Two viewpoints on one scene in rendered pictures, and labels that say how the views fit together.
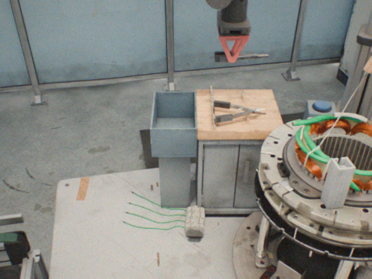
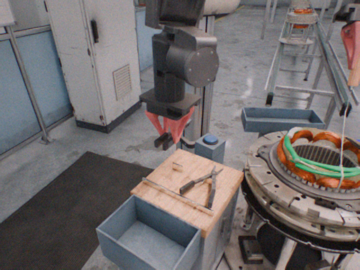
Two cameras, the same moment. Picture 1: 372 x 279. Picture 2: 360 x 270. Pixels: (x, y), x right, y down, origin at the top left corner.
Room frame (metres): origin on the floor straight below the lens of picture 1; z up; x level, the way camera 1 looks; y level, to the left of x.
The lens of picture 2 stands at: (0.63, 0.25, 1.46)
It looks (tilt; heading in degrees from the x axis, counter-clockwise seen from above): 33 degrees down; 303
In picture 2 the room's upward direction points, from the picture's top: straight up
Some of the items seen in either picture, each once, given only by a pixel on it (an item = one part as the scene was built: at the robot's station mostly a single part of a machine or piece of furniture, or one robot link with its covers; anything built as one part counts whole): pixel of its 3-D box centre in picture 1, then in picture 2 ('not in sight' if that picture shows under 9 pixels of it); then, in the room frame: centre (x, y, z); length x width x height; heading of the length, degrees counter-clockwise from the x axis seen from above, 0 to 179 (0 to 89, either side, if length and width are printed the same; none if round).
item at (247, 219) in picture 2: not in sight; (252, 199); (0.73, -0.31, 0.91); 0.02 x 0.02 x 0.21
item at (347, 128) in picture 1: (336, 127); not in sight; (0.68, -0.31, 1.12); 0.06 x 0.02 x 0.04; 96
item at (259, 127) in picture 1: (237, 112); (189, 185); (0.84, -0.13, 1.05); 0.20 x 0.19 x 0.02; 90
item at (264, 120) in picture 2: not in sight; (272, 148); (0.75, -0.59, 0.92); 0.25 x 0.11 x 0.28; 27
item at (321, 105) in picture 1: (322, 105); (210, 138); (0.90, -0.35, 1.04); 0.04 x 0.04 x 0.01
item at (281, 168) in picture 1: (283, 168); (325, 202); (0.57, -0.18, 1.10); 0.03 x 0.01 x 0.01; 5
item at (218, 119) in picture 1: (223, 118); (211, 198); (0.77, -0.09, 1.09); 0.04 x 0.01 x 0.02; 105
